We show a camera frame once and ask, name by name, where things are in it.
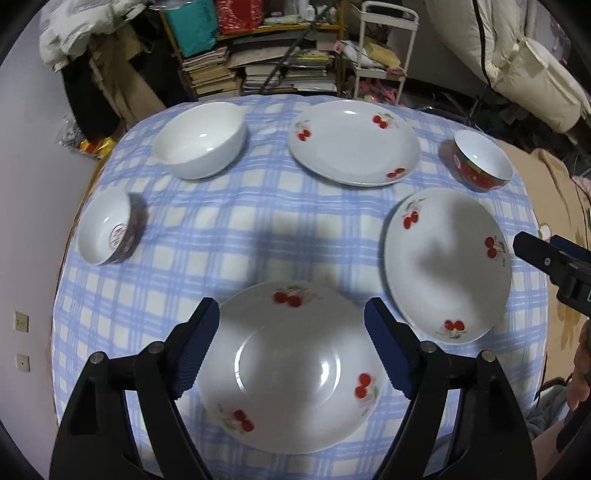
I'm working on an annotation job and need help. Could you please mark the pile of books and magazines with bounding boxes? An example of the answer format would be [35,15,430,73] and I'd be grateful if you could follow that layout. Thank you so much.
[230,32,339,96]

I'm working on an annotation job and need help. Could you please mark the black white patterned bag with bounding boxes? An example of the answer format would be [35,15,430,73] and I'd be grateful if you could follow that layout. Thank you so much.
[58,117,87,149]

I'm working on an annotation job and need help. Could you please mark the stack of worn books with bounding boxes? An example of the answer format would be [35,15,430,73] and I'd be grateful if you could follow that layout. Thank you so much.
[180,46,244,100]

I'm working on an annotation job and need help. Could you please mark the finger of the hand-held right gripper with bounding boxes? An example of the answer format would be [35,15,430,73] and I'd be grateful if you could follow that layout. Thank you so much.
[512,232,591,319]
[549,234,591,265]

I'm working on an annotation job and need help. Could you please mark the yellow snack packets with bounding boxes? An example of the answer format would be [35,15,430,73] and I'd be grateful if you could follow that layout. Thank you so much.
[78,136,116,160]

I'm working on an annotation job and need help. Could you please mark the large plain white bowl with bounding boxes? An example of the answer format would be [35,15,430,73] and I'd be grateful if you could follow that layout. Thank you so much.
[152,102,247,180]

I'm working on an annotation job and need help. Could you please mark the red patterned bowl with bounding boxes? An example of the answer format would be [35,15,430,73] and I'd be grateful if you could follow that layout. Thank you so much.
[451,130,515,193]

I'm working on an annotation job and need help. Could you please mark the beige cardboard sheet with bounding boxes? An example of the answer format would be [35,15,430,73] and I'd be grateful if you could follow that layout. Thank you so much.
[92,28,168,134]

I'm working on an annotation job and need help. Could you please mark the white grey printed bedding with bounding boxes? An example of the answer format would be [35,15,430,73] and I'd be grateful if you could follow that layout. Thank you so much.
[38,0,155,73]

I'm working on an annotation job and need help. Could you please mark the white metal cart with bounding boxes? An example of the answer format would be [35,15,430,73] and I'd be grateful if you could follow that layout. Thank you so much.
[339,1,419,106]

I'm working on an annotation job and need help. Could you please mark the white puffy duvet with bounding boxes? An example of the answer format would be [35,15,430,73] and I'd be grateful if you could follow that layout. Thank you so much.
[424,0,591,134]

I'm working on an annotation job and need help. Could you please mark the person's right hand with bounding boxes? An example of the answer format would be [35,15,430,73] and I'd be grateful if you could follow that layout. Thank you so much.
[566,318,591,412]

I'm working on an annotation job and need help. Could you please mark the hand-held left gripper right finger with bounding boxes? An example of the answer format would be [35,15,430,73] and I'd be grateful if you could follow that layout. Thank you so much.
[364,296,539,480]

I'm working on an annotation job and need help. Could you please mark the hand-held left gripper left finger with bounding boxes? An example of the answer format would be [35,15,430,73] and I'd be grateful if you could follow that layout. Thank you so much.
[48,296,220,480]

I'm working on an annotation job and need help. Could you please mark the blue plaid tablecloth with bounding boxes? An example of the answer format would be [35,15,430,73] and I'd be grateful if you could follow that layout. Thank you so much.
[51,95,552,480]

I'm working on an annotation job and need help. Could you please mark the white cherry print plate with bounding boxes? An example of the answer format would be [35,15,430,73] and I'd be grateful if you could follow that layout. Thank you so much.
[383,187,513,344]
[288,99,421,188]
[196,281,389,455]

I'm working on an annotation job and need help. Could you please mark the teal bag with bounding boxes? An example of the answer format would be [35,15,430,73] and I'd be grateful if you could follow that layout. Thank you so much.
[165,0,223,58]

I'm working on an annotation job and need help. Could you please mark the grey cloth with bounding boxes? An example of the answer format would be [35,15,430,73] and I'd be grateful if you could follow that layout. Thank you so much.
[525,381,576,440]

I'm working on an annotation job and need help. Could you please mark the red patterned bag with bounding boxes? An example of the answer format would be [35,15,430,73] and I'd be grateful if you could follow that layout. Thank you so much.
[215,0,265,36]

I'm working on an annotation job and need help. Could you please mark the small dark patterned bowl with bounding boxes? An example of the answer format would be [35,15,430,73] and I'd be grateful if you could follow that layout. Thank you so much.
[76,190,147,267]

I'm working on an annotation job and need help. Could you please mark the tan floral blanket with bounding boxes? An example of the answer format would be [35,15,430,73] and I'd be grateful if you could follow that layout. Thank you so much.
[493,137,591,398]

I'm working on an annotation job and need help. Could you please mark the pink items under cart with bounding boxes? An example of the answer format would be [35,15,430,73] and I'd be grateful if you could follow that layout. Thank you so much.
[356,78,399,105]

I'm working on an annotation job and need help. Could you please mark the yellow wooden bookshelf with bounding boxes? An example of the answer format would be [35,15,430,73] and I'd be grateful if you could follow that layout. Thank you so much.
[159,0,346,100]

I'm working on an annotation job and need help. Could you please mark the green pole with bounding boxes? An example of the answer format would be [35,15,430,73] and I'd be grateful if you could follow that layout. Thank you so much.
[262,21,320,95]

